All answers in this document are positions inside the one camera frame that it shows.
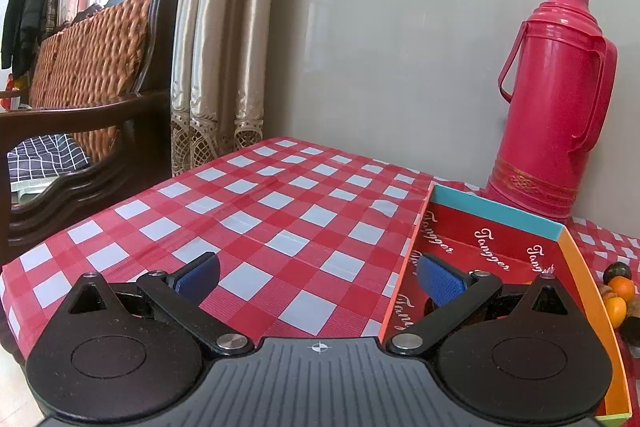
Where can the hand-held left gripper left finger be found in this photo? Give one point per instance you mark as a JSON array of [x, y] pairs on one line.
[[200, 278]]

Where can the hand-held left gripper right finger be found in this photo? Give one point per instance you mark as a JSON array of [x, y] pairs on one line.
[[440, 282]]

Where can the colourful cardboard box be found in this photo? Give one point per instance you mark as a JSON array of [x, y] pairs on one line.
[[490, 237]]

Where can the red white checkered tablecloth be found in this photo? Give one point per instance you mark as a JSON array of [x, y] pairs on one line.
[[280, 217]]

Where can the mandarin orange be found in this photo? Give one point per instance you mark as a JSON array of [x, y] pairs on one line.
[[624, 288], [615, 310]]

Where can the dark round fruit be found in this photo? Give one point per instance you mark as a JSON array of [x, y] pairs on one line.
[[617, 269]]

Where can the dark wooden sofa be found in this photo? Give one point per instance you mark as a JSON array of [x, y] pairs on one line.
[[75, 127]]

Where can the navy checkered cushion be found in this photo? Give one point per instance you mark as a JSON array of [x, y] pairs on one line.
[[42, 157]]

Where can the red thermos flask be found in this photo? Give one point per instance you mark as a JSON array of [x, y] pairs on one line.
[[545, 107]]

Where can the woven brown seat mat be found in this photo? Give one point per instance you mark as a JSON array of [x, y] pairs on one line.
[[90, 72]]

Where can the beige curtain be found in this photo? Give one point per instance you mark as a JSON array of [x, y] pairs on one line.
[[220, 32]]

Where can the black jacket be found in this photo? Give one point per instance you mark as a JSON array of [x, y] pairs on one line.
[[14, 22]]

